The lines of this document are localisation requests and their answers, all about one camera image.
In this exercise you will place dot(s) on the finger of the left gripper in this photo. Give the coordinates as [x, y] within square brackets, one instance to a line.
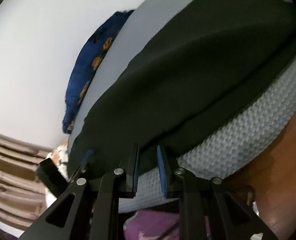
[82, 167]

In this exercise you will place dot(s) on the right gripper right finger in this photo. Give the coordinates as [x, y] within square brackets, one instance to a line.
[208, 209]

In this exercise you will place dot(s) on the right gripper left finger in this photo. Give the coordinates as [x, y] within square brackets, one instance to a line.
[84, 209]

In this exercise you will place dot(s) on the black pants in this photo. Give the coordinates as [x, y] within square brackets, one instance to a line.
[201, 69]

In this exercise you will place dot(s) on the white floral pillow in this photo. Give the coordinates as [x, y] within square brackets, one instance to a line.
[60, 157]

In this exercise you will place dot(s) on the purple cloth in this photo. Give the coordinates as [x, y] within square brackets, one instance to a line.
[151, 224]

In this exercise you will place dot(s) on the beige striped curtain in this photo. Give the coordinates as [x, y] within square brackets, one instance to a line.
[22, 194]

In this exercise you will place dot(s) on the blue floral blanket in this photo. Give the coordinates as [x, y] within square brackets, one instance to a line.
[87, 63]

